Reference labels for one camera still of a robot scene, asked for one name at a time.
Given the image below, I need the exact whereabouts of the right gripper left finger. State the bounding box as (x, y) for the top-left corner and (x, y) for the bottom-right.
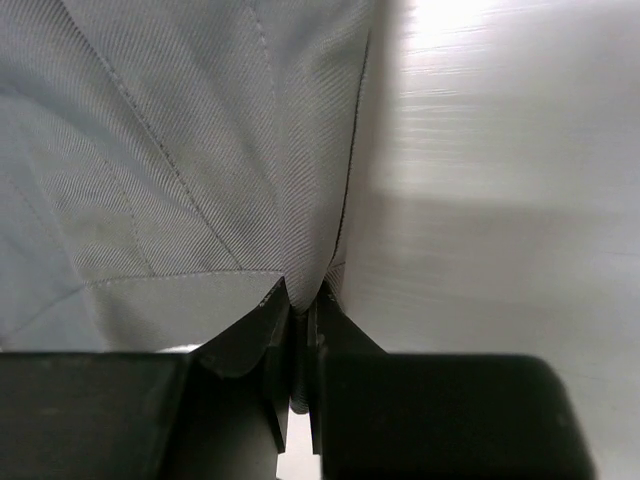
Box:
(1, 281), (290, 479)

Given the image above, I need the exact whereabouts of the grey pleated skirt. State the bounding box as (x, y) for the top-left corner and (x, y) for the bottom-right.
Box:
(0, 0), (396, 416)

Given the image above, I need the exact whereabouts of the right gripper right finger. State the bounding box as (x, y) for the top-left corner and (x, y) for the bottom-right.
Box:
(307, 286), (596, 479)

